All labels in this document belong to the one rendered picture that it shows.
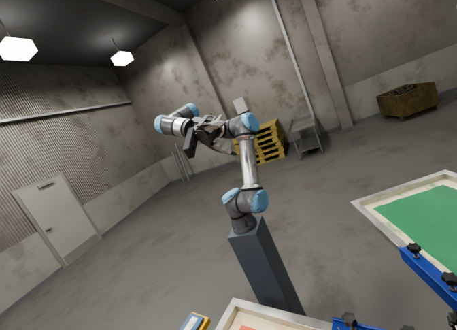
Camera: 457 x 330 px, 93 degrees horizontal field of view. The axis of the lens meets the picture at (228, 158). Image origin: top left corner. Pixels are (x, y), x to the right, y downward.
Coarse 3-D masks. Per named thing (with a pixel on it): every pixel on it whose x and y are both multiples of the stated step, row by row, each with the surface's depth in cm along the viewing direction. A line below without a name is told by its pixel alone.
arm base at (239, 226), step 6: (240, 216) 120; (246, 216) 121; (252, 216) 124; (234, 222) 122; (240, 222) 120; (246, 222) 121; (252, 222) 122; (234, 228) 126; (240, 228) 120; (246, 228) 120; (252, 228) 121; (240, 234) 121
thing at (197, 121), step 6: (186, 120) 79; (192, 120) 81; (198, 120) 80; (204, 120) 76; (210, 120) 77; (186, 126) 78; (198, 126) 75; (186, 132) 79; (198, 132) 74; (204, 132) 73; (216, 132) 78; (198, 138) 77; (204, 138) 75; (210, 138) 75
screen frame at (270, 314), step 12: (240, 300) 106; (228, 312) 103; (252, 312) 99; (264, 312) 95; (276, 312) 93; (288, 312) 91; (228, 324) 99; (288, 324) 88; (300, 324) 85; (312, 324) 83; (324, 324) 81
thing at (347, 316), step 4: (344, 316) 74; (348, 316) 73; (352, 316) 73; (344, 320) 73; (348, 320) 72; (352, 320) 72; (348, 324) 72; (352, 324) 71; (356, 324) 72; (352, 328) 74; (404, 328) 64; (408, 328) 64; (412, 328) 64
